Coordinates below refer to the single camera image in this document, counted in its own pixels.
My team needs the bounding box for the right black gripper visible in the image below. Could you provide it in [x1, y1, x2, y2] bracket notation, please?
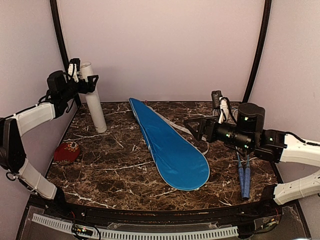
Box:
[184, 115, 254, 151]

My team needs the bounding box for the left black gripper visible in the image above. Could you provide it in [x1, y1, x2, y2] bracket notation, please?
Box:
[60, 73, 99, 101]

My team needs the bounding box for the white shuttlecock tube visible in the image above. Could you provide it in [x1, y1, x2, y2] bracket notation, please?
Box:
[80, 61, 107, 133]

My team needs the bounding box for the blue racket bag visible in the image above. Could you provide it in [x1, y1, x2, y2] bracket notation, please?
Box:
[129, 98, 210, 191]

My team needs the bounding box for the blue badminton racket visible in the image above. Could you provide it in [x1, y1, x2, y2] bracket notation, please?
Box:
[235, 146, 245, 198]
[242, 155, 251, 200]

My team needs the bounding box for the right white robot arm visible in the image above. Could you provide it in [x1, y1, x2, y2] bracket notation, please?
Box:
[183, 90, 320, 217]

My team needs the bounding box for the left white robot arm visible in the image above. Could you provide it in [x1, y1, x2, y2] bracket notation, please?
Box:
[0, 58, 99, 218]

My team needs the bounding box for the red embroidered round pouch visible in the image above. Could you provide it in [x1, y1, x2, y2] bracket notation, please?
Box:
[53, 141, 80, 165]

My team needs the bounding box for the small circuit board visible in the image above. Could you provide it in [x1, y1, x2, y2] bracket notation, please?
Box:
[71, 224, 93, 236]

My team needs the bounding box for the black left corner post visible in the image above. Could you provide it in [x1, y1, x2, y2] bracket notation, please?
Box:
[49, 0, 82, 107]

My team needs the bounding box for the black corner post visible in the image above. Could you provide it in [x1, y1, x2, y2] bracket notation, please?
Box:
[49, 0, 82, 107]
[241, 0, 272, 103]

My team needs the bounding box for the white slotted cable duct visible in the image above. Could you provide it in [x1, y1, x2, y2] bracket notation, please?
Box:
[31, 213, 239, 240]

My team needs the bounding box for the black front table rail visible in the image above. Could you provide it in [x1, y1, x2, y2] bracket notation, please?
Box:
[44, 202, 283, 229]

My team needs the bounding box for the black right corner post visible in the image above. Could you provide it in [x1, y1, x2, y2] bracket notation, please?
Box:
[241, 0, 272, 103]

